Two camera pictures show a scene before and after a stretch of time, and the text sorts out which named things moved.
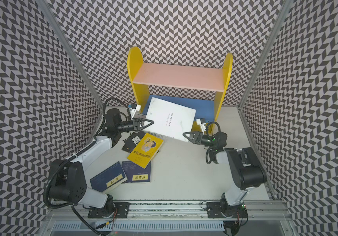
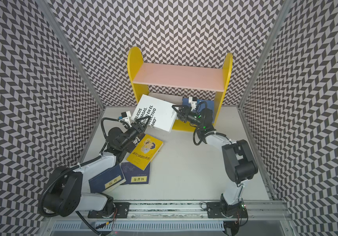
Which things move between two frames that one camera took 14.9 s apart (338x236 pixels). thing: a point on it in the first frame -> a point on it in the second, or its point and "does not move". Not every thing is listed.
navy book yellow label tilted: x=108 y=179 does not move
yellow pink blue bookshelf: x=142 y=75 does not move
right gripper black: x=198 y=135 -> x=185 y=111
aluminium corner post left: x=46 y=9 does not move
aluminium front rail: x=175 y=211 does not move
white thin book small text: x=169 y=119 -> x=176 y=100
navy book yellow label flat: x=135 y=173 does not move
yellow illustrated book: x=144 y=151 does not move
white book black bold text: x=164 y=138 -> x=162 y=115
